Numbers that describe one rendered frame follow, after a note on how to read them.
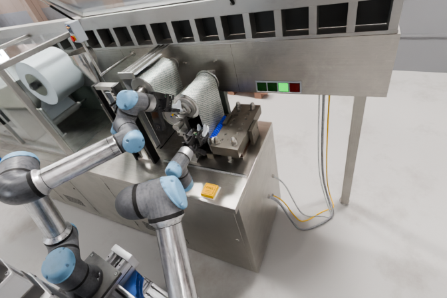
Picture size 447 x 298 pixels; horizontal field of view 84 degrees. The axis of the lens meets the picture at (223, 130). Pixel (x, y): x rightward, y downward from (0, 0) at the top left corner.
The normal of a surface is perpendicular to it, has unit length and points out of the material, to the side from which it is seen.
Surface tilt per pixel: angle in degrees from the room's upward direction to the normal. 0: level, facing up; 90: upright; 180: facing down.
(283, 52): 90
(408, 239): 0
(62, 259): 8
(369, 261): 0
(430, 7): 90
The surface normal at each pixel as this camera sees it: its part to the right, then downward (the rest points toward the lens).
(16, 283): 0.84, 0.18
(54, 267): -0.15, -0.70
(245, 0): -0.39, 0.64
